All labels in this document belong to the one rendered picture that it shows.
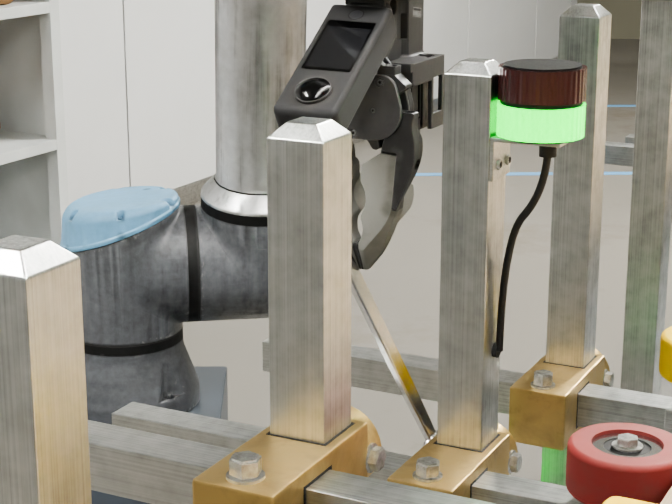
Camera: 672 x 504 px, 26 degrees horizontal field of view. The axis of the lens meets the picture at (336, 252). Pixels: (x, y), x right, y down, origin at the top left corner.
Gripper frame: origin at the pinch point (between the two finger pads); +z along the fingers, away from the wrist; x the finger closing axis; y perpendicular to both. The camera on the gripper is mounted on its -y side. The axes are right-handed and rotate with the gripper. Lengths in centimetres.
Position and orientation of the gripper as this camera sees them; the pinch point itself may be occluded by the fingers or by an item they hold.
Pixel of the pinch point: (358, 254)
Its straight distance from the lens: 105.3
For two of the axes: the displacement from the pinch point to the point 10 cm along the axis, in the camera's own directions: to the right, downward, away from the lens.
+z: 0.0, 9.6, 2.7
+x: -9.0, -1.2, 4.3
